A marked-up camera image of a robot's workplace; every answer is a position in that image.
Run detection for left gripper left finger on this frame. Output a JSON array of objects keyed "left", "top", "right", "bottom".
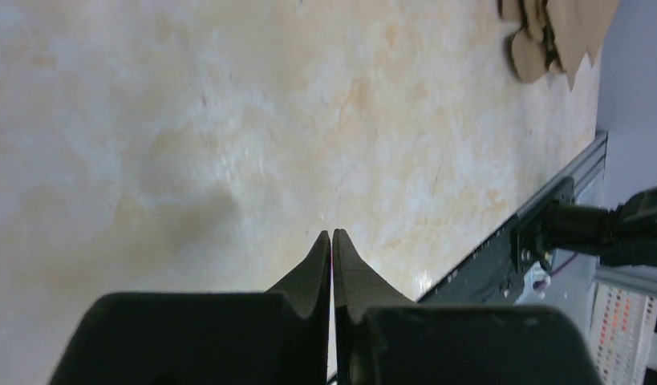
[{"left": 51, "top": 232, "right": 331, "bottom": 384}]

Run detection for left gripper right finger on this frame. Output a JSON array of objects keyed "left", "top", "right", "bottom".
[{"left": 332, "top": 229, "right": 601, "bottom": 384}]

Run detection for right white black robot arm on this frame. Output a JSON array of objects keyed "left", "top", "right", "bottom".
[{"left": 512, "top": 177, "right": 657, "bottom": 272}]

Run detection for stack of flat cardboard sheets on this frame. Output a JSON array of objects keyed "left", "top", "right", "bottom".
[{"left": 497, "top": 0, "right": 621, "bottom": 90}]

